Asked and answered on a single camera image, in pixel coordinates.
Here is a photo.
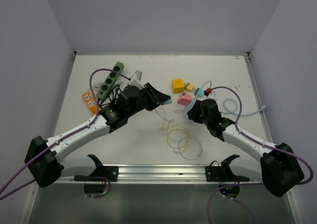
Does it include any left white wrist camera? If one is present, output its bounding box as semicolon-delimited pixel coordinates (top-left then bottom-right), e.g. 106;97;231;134
127;70;144;89

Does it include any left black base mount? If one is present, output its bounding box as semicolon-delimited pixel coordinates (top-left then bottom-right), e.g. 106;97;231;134
101;166;119;182

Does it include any aluminium rail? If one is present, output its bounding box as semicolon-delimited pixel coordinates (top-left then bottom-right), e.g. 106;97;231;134
59;163;263;185

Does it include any orange power strip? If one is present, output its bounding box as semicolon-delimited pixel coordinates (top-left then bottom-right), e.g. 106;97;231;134
82;91;99;115

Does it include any yellow cube socket adapter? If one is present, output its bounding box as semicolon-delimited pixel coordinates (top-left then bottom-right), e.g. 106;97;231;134
172;78;185;94

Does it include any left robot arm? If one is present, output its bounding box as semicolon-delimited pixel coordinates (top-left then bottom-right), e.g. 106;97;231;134
25;83;171;187

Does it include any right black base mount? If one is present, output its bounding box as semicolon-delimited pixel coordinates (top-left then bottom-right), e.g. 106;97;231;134
205;159;250;182

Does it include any blue plug adapter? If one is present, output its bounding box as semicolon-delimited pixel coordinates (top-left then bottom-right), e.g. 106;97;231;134
194;88;205;98

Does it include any small blue charger plug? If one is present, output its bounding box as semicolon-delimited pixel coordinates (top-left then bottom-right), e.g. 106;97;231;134
163;98;173;105

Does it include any green power strip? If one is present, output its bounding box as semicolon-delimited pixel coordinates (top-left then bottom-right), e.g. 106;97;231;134
96;62;124;101

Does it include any pale yellow plug adapter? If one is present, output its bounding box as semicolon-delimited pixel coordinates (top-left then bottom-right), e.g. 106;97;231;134
185;83;195;92

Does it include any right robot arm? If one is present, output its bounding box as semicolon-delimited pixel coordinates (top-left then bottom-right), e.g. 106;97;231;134
184;99;304;197

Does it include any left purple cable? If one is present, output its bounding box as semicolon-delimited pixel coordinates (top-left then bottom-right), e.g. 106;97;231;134
0;68;132;201

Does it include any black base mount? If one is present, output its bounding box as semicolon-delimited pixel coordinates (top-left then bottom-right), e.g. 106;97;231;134
101;166;119;182
205;159;250;182

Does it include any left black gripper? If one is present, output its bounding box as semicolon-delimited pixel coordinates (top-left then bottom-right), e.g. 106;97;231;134
127;82;170;117

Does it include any pink rounded plug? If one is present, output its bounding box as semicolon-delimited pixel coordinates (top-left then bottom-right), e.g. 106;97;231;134
177;95;192;106

